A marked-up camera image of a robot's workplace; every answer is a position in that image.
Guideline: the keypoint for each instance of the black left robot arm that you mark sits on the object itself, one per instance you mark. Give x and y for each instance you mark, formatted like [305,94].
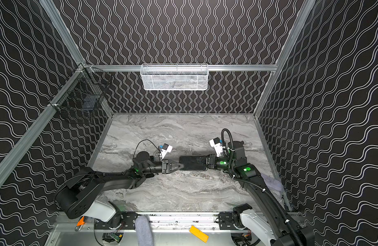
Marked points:
[77,197]

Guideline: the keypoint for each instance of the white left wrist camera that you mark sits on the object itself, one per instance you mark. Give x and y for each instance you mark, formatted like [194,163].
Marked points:
[164,150]

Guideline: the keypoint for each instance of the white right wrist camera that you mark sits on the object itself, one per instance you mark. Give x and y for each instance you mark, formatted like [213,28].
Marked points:
[219,146]

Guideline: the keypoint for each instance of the grey cloth right side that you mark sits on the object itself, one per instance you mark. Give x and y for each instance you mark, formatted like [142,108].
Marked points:
[272,183]

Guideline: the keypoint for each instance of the yellow plastic piece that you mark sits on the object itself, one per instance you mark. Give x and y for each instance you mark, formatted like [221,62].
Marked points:
[199,234]

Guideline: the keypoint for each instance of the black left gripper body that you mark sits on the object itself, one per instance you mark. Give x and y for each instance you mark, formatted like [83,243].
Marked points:
[166,166]

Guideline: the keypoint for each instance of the grey cloth front rail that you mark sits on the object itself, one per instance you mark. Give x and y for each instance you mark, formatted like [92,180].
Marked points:
[143,231]

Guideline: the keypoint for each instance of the black phone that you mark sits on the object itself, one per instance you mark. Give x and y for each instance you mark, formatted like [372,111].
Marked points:
[193,163]

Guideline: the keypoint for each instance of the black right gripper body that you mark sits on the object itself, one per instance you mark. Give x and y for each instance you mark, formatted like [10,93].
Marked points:
[211,161]

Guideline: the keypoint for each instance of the orange handled tool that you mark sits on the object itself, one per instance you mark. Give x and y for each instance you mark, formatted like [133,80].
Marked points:
[80,224]

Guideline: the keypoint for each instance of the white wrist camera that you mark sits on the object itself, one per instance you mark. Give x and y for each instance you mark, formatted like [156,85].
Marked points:
[219,146]
[164,150]

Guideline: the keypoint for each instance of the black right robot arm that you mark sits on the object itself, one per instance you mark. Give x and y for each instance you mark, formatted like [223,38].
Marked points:
[277,228]

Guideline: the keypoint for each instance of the white wire mesh basket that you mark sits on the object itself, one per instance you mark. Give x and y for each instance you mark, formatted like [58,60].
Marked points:
[175,77]

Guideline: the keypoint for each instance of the black wire mesh basket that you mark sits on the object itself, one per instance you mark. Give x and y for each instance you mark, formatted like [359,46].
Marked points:
[82,103]

